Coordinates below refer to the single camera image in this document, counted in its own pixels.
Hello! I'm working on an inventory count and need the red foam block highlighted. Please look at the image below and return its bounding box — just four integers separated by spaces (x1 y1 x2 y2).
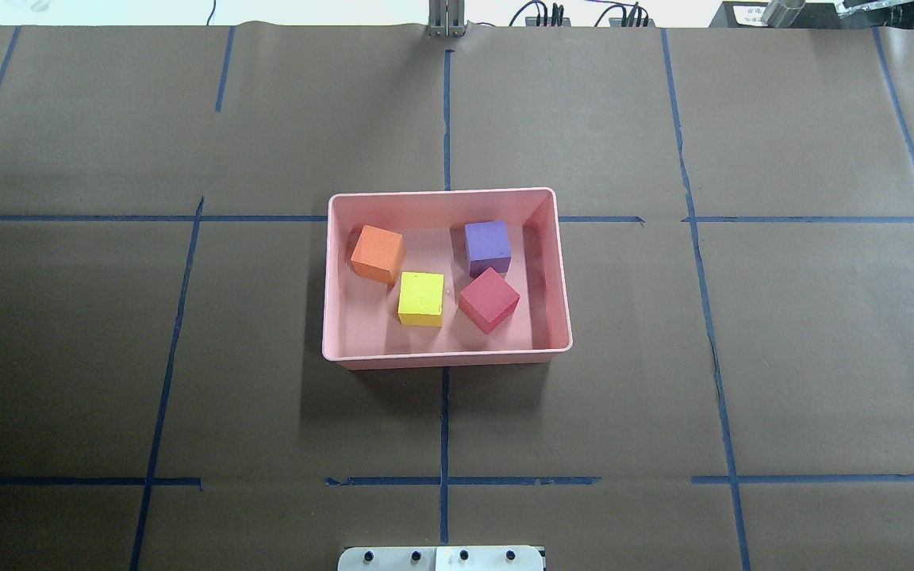
458 267 521 334

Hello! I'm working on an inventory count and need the yellow foam block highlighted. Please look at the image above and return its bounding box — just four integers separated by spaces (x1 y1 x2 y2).
397 271 445 328

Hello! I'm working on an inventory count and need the purple foam block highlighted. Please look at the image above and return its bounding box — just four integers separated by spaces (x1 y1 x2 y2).
464 220 512 278

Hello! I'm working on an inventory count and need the orange foam block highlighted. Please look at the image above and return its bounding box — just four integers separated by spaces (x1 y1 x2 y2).
351 225 406 286

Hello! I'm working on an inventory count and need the pink plastic bin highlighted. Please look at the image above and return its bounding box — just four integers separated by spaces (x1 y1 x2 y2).
321 187 574 371

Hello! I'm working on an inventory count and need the black box under cylinder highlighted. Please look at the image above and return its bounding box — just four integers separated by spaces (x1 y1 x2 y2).
709 1 842 29

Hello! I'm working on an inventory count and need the silver metal cylinder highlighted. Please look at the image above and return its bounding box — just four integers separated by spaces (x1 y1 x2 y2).
759 0 807 29

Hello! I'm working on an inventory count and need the aluminium frame post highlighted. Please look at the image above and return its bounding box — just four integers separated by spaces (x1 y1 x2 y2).
427 0 467 37

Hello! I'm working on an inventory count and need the white pedestal column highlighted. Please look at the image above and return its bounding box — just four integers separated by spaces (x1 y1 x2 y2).
337 545 547 570

